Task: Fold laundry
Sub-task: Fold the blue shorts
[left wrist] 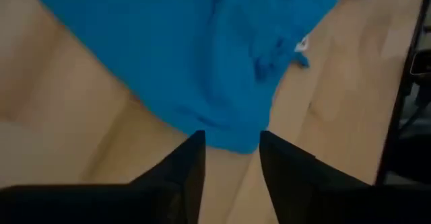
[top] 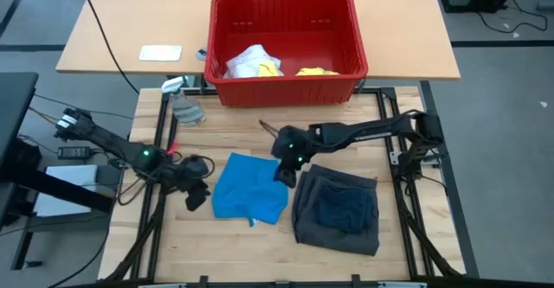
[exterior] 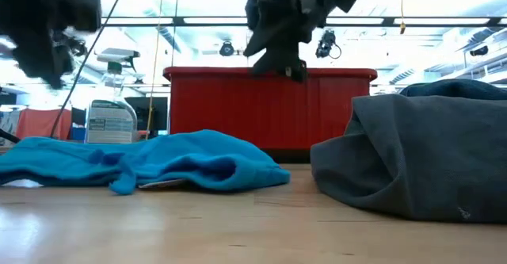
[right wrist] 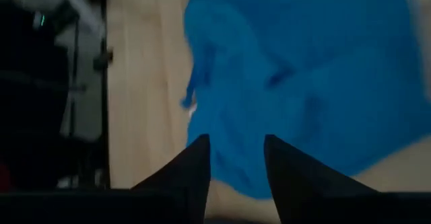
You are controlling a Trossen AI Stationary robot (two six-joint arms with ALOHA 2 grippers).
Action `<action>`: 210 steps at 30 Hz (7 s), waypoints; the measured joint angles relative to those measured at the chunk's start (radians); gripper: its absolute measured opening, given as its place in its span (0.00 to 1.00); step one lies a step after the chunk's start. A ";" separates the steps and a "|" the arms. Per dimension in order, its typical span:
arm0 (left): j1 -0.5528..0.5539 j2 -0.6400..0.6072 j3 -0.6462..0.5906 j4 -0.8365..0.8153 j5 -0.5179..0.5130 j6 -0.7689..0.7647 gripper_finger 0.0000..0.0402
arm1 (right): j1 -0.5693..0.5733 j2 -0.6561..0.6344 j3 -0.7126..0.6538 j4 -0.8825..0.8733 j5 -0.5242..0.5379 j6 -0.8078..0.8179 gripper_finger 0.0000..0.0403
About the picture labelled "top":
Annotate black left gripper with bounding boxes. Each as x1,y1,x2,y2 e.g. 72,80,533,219
174,155,215,213

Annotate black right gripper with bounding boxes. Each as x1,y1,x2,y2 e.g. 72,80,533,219
271,125,324,190

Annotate bright blue garment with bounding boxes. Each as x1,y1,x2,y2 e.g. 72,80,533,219
210,150,290,228

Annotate dark grey cargo shorts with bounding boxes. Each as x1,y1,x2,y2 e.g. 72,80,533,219
290,163,381,257

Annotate navy blue garment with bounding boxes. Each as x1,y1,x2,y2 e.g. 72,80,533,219
317,183,376,235

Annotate red plastic laundry basket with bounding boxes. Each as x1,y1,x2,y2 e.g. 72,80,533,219
203,0,370,109

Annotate clear spray bottle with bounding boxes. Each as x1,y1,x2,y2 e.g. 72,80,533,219
160,75,207,128

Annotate white garment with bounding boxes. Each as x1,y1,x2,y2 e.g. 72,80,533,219
222,43,285,80

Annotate black power adapter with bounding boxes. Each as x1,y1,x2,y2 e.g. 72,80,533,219
56,145,93,161

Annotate white box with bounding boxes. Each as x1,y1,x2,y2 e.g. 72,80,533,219
32,163,117,219

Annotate white rectangular pad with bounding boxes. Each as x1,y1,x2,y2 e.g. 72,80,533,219
138,44,184,63

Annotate light wood desk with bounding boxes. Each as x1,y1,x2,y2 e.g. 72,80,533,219
55,0,462,82

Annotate black monitor stand desk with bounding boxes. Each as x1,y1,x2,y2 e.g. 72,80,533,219
0,71,116,272

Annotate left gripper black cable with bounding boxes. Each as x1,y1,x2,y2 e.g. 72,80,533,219
115,152,216,207

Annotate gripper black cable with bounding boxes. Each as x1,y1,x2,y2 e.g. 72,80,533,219
257,118,282,139
115,152,216,207

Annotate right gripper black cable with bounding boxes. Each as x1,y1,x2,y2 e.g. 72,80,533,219
257,118,282,139

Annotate black aluminium table frame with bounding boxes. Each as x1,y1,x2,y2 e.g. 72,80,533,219
102,86,554,288

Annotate thin black floor cable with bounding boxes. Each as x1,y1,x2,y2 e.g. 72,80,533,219
33,93,133,121

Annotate brown floor cable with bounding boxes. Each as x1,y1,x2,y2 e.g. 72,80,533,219
27,106,61,127

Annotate black cable over desk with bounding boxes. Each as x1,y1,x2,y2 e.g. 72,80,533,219
76,0,141,96

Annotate black floor cable loop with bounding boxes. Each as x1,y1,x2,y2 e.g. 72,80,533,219
474,0,550,35

